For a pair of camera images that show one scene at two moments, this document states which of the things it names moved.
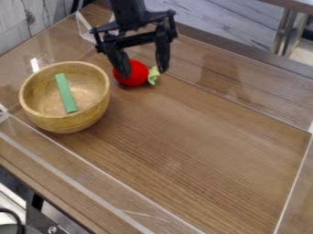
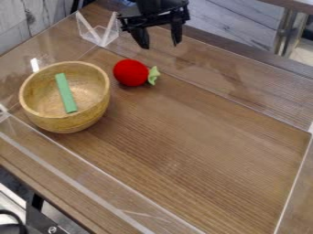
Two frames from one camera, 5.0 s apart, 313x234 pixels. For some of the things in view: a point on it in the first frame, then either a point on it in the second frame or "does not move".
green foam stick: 68,99 does not move
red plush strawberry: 140,74 does not move
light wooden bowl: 40,98 does not move
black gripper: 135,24 to 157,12
